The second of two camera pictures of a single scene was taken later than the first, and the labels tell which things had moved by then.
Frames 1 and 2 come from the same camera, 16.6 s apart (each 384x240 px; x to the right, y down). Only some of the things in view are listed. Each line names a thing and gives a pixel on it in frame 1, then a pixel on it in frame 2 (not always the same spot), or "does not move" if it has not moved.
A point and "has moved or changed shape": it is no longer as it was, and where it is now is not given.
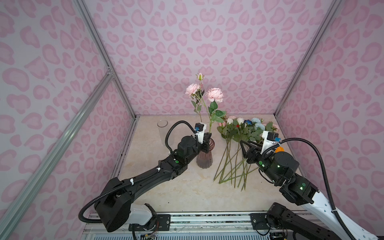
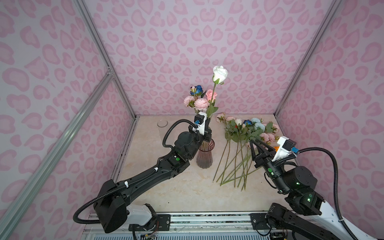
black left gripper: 205,145 -> 206,135
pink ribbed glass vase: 204,160 does not move
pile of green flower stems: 234,164 does not move
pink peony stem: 214,94 has moved or changed shape
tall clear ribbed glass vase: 162,123 does not move
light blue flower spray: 258,124 does not move
